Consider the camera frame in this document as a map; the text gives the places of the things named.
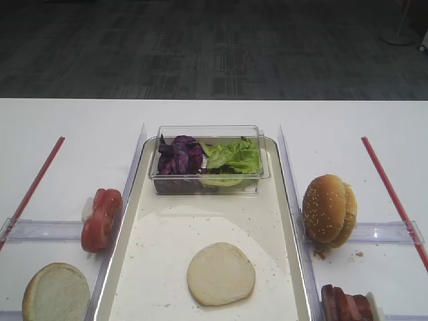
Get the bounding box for pale bun slice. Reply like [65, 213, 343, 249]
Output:
[187, 242, 255, 306]

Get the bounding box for green lettuce leaves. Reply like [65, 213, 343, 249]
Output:
[199, 136, 261, 189]

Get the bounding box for white pusher behind tomato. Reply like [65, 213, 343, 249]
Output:
[81, 197, 94, 223]

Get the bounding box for red tomato slices stack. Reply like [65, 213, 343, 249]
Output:
[81, 189, 122, 253]

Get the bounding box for brown meat patty slices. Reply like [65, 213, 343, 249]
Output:
[321, 284, 375, 321]

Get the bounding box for white pusher behind patties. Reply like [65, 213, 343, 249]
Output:
[366, 292, 386, 321]

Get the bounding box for clear plastic salad box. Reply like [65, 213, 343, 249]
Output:
[148, 125, 270, 195]

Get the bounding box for purple cabbage leaves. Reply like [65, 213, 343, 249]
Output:
[157, 135, 204, 175]

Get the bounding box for silver metal tray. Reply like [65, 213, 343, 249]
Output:
[87, 139, 312, 320]

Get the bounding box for sesame top bun front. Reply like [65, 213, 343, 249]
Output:
[302, 175, 346, 243]

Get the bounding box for sesame bun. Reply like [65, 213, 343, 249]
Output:
[330, 183, 358, 248]
[302, 175, 346, 243]

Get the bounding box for sesame bun behind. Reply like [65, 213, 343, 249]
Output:
[330, 183, 358, 248]

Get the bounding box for left red strip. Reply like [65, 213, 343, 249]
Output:
[0, 136, 66, 249]

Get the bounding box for red strip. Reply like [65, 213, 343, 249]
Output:
[361, 136, 427, 270]
[0, 136, 66, 249]

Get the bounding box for right long clear divider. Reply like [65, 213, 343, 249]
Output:
[278, 126, 324, 320]

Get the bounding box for long clear divider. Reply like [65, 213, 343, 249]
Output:
[84, 126, 147, 320]
[278, 126, 324, 320]

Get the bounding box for left long clear divider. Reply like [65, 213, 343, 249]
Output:
[84, 126, 147, 320]

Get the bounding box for tan bottom bun slice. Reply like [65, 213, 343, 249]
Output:
[22, 263, 90, 321]

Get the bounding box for right red strip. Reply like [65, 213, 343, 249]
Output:
[361, 136, 427, 270]

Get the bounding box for upper right clear rail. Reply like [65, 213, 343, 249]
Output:
[348, 221, 425, 245]

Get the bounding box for clear rail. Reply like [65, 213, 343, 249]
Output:
[348, 221, 425, 245]
[1, 218, 83, 242]

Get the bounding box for upper left clear rail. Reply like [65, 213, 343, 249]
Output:
[1, 218, 83, 242]

